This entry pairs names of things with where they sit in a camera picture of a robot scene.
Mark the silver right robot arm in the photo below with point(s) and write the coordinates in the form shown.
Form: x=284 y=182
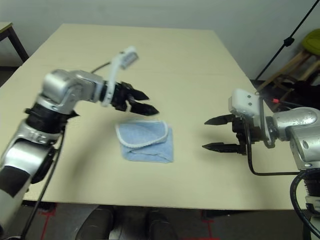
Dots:
x=300 y=125

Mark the black tripod stand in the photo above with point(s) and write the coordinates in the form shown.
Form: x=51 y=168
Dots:
x=287 y=41

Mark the wooden stool green seat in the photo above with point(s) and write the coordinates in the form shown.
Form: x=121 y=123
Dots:
x=312 y=40

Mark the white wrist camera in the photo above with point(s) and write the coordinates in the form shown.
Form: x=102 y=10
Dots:
x=243 y=102
x=130 y=56

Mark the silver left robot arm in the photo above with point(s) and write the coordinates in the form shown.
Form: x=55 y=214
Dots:
x=57 y=87

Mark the light blue towel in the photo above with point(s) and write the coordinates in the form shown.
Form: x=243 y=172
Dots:
x=147 y=142

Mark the beige side table black legs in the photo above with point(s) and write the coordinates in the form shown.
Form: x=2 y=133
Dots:
x=5 y=26

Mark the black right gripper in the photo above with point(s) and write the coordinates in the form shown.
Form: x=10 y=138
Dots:
x=253 y=130

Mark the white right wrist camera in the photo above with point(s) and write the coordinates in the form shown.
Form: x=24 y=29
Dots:
x=243 y=102

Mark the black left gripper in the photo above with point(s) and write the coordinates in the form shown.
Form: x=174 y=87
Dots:
x=120 y=96

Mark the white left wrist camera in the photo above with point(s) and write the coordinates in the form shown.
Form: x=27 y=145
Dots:
x=130 y=56

